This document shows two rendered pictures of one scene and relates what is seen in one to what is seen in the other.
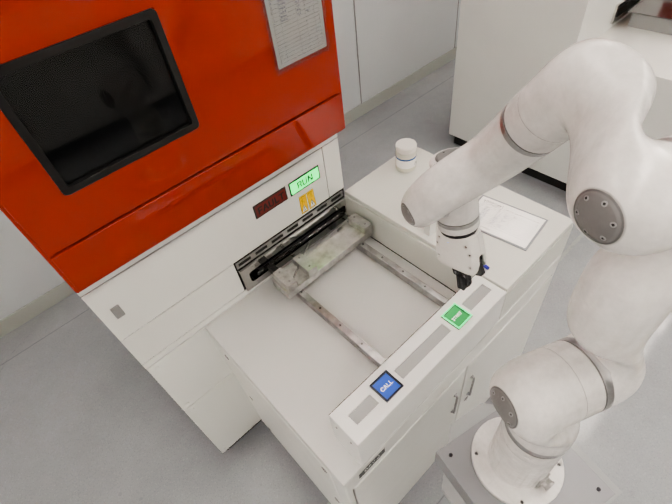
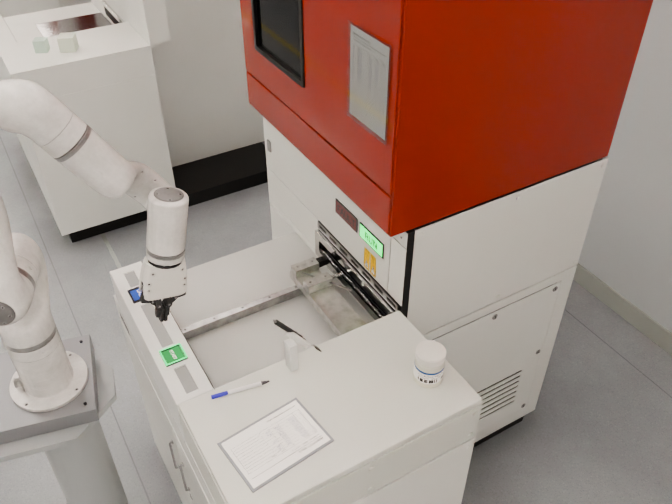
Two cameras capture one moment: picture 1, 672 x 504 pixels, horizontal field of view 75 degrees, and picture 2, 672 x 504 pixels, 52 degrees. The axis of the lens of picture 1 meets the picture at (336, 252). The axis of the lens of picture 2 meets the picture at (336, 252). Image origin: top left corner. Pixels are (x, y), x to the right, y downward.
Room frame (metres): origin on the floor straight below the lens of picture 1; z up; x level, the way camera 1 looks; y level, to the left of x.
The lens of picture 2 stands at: (1.11, -1.38, 2.23)
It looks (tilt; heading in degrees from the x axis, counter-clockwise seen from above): 39 degrees down; 95
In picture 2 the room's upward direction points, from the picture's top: straight up
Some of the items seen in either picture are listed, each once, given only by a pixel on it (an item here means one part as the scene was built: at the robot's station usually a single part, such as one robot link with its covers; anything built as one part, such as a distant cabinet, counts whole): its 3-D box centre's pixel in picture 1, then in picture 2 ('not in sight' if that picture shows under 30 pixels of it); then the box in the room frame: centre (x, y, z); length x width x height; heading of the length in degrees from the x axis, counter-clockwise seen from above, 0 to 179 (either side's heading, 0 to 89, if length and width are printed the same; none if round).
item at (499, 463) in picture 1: (526, 444); (40, 358); (0.27, -0.32, 0.96); 0.19 x 0.19 x 0.18
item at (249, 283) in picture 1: (297, 242); (353, 280); (1.02, 0.12, 0.89); 0.44 x 0.02 x 0.10; 126
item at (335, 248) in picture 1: (324, 256); (331, 305); (0.96, 0.04, 0.87); 0.36 x 0.08 x 0.03; 126
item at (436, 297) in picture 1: (392, 267); not in sight; (0.90, -0.17, 0.84); 0.50 x 0.02 x 0.03; 36
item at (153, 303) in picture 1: (240, 243); (327, 214); (0.93, 0.27, 1.02); 0.82 x 0.03 x 0.40; 126
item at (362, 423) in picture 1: (423, 362); (161, 343); (0.53, -0.17, 0.89); 0.55 x 0.09 x 0.14; 126
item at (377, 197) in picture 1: (449, 220); (331, 421); (1.01, -0.38, 0.89); 0.62 x 0.35 x 0.14; 36
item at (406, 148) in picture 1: (405, 155); (429, 364); (1.23, -0.29, 1.01); 0.07 x 0.07 x 0.10
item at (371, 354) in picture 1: (330, 319); (256, 306); (0.74, 0.05, 0.84); 0.50 x 0.02 x 0.03; 36
